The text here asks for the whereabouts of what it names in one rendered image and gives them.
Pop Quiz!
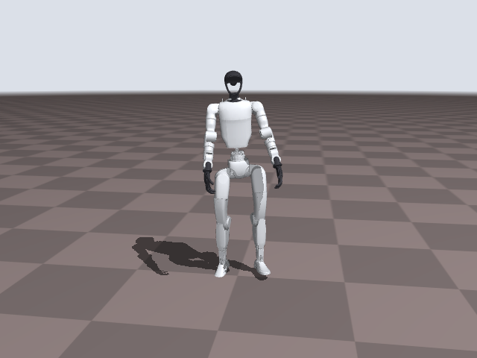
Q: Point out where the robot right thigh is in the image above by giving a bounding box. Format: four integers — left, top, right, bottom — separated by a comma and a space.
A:
214, 167, 231, 229

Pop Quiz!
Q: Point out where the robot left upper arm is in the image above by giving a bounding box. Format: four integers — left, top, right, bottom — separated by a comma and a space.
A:
250, 101, 272, 139

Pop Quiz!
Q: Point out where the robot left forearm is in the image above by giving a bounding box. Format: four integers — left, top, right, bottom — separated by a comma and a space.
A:
264, 128, 281, 165

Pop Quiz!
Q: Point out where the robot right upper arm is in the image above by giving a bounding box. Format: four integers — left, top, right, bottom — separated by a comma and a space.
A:
206, 104, 219, 142

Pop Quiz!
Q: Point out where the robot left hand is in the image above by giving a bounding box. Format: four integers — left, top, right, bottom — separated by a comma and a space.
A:
273, 157, 282, 189

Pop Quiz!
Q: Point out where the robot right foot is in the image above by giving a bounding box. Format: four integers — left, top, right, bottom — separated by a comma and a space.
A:
215, 259, 230, 277

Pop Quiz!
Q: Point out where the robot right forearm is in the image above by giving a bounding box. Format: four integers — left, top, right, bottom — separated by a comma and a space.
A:
203, 133, 215, 169

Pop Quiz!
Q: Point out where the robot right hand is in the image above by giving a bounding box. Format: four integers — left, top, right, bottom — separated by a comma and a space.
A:
203, 162, 216, 194

